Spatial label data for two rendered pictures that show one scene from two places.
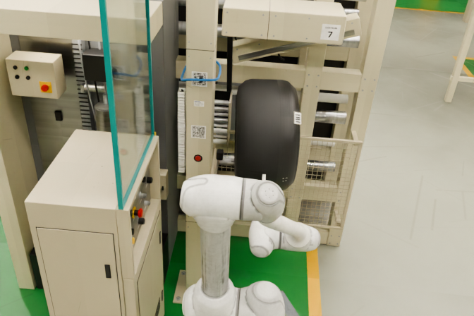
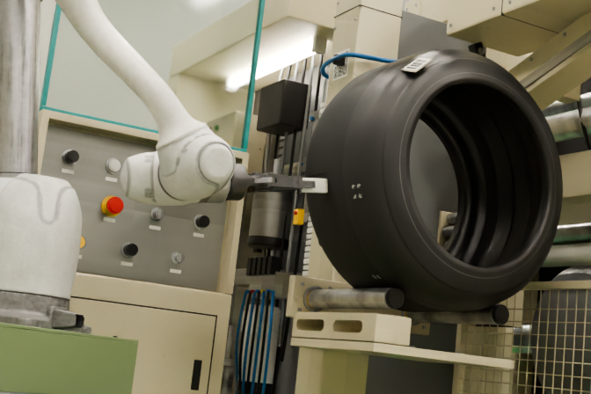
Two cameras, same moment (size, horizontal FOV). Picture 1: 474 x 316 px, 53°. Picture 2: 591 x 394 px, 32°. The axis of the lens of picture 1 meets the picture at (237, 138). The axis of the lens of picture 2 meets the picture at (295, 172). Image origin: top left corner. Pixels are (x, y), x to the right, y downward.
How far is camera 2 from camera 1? 2.73 m
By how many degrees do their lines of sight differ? 72
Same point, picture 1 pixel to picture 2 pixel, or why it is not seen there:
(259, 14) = not seen: outside the picture
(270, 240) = (150, 157)
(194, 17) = not seen: outside the picture
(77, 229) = not seen: hidden behind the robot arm
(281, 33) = not seen: outside the picture
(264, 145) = (336, 113)
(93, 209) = not seen: hidden behind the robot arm
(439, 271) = not seen: outside the picture
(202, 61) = (346, 29)
